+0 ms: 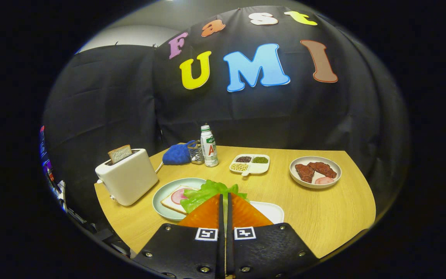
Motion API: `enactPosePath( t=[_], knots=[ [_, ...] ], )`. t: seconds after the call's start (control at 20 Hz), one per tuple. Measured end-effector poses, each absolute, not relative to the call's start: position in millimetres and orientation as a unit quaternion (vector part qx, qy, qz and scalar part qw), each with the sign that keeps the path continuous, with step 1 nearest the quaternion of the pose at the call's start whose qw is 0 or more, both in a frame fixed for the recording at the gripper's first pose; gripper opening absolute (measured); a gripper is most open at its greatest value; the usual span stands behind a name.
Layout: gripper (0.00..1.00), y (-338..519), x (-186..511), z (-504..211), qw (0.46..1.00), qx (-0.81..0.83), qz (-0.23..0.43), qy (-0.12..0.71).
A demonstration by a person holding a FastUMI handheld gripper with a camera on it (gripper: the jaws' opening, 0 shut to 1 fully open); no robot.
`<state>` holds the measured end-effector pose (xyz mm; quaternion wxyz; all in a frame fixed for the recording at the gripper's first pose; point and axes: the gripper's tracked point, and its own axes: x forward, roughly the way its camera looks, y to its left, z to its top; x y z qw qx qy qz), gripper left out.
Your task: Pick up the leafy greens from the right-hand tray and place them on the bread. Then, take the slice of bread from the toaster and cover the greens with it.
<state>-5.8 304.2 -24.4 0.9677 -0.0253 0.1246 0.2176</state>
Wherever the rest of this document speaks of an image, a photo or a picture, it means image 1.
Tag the red meat piece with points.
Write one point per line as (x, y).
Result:
(323, 169)
(304, 173)

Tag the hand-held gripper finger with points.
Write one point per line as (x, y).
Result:
(229, 252)
(221, 252)

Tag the pile of dark beans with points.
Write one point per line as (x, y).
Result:
(243, 159)

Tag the black backdrop cloth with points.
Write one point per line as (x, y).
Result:
(110, 108)

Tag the white bread slice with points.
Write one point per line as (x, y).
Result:
(168, 203)

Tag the pale green plate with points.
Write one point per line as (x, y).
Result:
(165, 190)

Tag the white divided dish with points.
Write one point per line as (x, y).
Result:
(259, 168)

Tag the white rectangular plate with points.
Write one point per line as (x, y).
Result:
(269, 211)

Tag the pink ham slice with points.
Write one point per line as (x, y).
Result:
(324, 180)
(177, 195)

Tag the blue cloth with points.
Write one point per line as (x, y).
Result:
(176, 155)

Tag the pile of yellow soybeans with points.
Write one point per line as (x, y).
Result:
(239, 167)

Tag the white bottle green cap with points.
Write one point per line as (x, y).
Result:
(209, 151)

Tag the white round plate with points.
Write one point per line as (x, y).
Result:
(316, 177)

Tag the green lettuce leaf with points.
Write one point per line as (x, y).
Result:
(207, 190)

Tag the white toaster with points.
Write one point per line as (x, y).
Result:
(130, 180)

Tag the toasted bread slice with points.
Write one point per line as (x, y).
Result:
(120, 154)

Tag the pile of green beans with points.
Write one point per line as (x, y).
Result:
(260, 159)

